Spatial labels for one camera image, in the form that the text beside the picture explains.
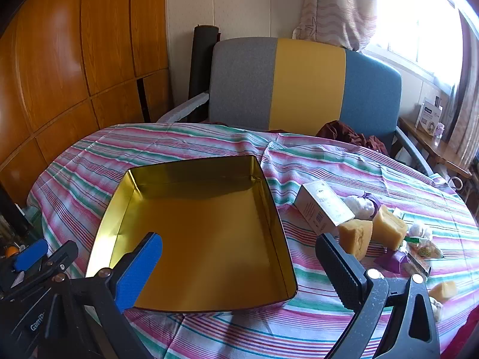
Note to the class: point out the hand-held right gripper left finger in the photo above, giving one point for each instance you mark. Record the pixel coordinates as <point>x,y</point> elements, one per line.
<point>136,273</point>

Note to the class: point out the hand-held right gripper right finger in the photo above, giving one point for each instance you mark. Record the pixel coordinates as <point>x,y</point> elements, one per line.
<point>338,269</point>

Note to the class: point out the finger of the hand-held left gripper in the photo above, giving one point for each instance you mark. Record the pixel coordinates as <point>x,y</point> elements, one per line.
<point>30,256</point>
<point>61,254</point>

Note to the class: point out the yellow sponge piece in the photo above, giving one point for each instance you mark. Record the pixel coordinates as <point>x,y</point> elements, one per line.
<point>443,290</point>
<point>353,237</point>
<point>389,226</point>

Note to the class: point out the white plastic bag ball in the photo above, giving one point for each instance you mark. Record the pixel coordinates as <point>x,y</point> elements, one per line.
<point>357,205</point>

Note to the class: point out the white cardboard box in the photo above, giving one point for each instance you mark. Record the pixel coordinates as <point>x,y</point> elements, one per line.
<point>322,204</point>

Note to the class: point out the orange snack bar packet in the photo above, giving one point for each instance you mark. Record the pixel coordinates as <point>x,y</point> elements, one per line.
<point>417,265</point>

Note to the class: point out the gold metal tin tray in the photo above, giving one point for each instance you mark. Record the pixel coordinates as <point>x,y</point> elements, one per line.
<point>205,232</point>

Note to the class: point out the green white packet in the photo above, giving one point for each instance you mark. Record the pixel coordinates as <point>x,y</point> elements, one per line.
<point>413,239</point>

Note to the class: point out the brown snack packet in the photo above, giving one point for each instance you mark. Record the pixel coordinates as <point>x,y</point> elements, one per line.
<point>426,250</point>

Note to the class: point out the small orange object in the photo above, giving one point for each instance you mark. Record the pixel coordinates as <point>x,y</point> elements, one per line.
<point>12,250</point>

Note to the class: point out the striped tablecloth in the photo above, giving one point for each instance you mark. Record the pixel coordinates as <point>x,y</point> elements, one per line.
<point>93,157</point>

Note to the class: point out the dark red cloth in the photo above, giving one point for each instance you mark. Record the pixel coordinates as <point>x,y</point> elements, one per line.
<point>348,132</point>

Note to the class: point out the wooden side table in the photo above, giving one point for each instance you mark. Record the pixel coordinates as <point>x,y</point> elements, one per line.
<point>445,153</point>

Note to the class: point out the small pale bottle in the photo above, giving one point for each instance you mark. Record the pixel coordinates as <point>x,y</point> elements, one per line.
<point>439,132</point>

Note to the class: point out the white wrapped chair armrest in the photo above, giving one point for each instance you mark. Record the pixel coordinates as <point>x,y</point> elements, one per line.
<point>183,108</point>

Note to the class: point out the white carton with picture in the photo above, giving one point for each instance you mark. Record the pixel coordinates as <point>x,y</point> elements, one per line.
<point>428,117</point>

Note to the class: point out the grey yellow blue chair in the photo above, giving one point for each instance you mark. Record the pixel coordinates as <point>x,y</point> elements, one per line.
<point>307,82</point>

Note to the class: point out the wooden wardrobe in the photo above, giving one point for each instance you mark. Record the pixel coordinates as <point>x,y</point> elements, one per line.
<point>75,63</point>

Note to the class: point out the pink side curtain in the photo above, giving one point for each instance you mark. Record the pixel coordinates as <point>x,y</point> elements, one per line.
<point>466,119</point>

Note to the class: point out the black rolled mat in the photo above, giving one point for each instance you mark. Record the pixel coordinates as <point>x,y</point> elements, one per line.
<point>202,67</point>

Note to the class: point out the pink patterned curtain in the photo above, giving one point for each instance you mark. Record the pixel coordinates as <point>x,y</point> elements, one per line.
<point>336,7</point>

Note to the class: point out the window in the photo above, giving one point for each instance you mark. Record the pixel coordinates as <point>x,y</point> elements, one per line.
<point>419,18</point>

